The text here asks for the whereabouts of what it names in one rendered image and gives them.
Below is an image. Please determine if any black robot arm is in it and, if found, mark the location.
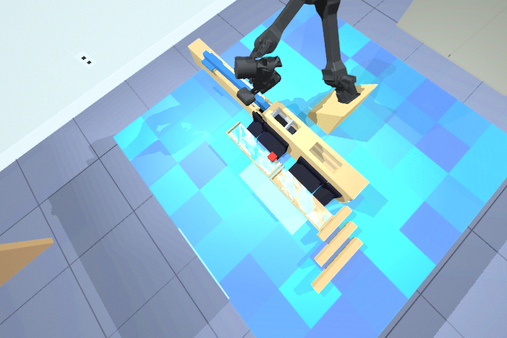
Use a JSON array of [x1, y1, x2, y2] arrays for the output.
[[234, 0, 361, 104]]

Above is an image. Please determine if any red cube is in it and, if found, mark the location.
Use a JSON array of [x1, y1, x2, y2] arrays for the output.
[[267, 152, 277, 162]]

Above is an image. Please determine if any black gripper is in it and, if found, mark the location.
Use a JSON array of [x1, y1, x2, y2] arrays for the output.
[[237, 70, 282, 106]]

